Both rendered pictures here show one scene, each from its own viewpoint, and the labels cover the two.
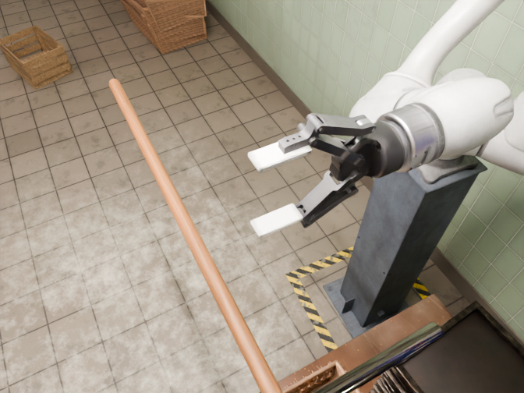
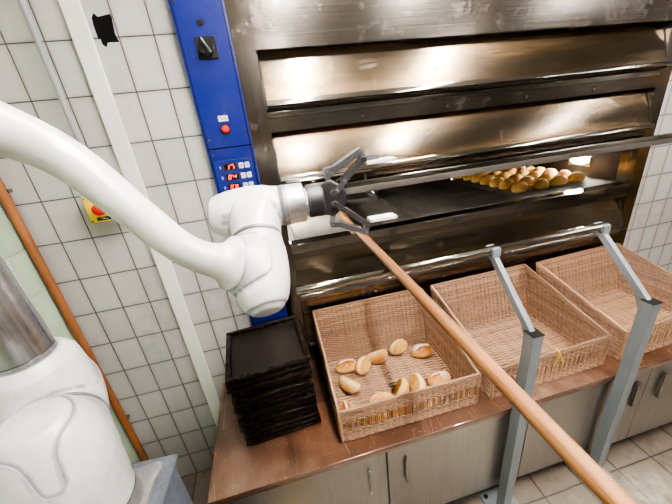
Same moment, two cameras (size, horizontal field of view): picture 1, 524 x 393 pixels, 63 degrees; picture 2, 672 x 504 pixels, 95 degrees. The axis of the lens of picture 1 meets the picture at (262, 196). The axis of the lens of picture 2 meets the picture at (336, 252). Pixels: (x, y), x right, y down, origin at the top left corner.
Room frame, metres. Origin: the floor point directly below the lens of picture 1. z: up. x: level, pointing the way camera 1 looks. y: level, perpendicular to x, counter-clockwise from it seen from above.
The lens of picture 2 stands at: (1.09, 0.08, 1.65)
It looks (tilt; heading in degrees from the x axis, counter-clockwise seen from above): 23 degrees down; 197
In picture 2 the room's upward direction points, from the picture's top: 7 degrees counter-clockwise
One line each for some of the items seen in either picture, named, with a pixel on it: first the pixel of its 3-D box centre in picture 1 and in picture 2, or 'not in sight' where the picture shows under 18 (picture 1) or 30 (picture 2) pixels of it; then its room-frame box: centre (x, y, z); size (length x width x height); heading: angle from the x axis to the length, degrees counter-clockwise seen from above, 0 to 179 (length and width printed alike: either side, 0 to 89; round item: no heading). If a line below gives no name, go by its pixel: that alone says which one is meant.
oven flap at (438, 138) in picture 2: not in sight; (483, 130); (-0.46, 0.32, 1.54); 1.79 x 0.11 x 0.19; 118
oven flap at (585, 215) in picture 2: not in sight; (474, 242); (-0.46, 0.32, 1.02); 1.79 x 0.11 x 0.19; 118
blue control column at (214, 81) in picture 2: not in sight; (258, 218); (-0.78, -1.04, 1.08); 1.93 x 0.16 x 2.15; 28
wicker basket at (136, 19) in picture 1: (162, 16); not in sight; (3.27, 0.79, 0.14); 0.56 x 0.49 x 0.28; 34
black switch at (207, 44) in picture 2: not in sight; (203, 37); (0.09, -0.58, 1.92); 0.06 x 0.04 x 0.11; 118
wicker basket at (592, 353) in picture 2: not in sight; (510, 321); (-0.23, 0.46, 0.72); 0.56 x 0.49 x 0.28; 119
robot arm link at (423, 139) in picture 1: (404, 139); (294, 203); (0.45, -0.20, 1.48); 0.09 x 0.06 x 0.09; 27
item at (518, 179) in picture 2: not in sight; (513, 175); (-1.12, 0.63, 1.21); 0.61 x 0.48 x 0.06; 28
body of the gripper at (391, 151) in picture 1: (362, 156); (325, 198); (0.42, -0.14, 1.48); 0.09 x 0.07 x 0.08; 117
